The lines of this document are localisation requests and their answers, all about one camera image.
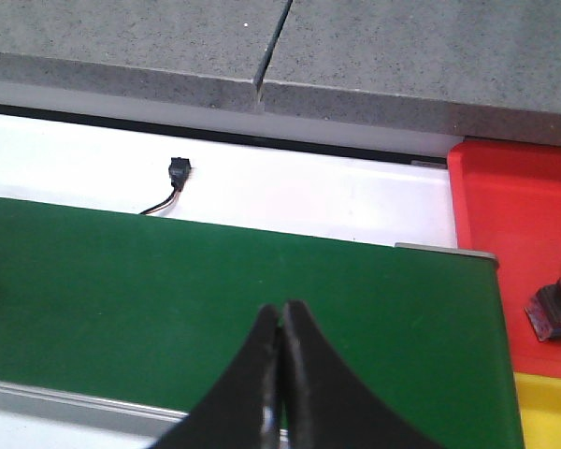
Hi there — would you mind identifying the yellow plastic tray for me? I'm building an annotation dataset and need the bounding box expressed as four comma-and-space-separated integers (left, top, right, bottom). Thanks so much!
514, 372, 561, 449

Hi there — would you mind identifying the grey stone countertop slab left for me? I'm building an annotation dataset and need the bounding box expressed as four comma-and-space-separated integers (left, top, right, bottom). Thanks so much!
0, 1, 290, 111

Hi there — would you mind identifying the red mushroom push button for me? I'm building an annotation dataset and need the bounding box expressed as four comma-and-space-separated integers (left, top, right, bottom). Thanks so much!
525, 266, 561, 342

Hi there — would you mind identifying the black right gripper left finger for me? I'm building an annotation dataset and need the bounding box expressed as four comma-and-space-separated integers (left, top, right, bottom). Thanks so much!
152, 305, 281, 449

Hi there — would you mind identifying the black connector with cable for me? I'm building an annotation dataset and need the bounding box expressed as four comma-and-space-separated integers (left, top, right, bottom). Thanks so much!
139, 157, 193, 215

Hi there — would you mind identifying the green conveyor belt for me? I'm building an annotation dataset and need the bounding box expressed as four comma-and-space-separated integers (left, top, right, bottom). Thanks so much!
0, 198, 524, 448

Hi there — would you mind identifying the grey stone countertop slab right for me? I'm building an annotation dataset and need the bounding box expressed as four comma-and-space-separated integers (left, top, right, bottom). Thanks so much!
262, 1, 561, 146

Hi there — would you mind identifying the red plastic tray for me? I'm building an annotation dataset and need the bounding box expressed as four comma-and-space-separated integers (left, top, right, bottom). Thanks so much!
447, 140, 561, 378

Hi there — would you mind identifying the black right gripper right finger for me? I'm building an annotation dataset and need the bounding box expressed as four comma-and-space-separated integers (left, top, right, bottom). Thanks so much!
281, 300, 441, 448

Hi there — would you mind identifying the grey stone countertop slab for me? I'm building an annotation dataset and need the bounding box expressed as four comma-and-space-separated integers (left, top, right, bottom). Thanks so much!
262, 1, 561, 146
0, 1, 290, 111

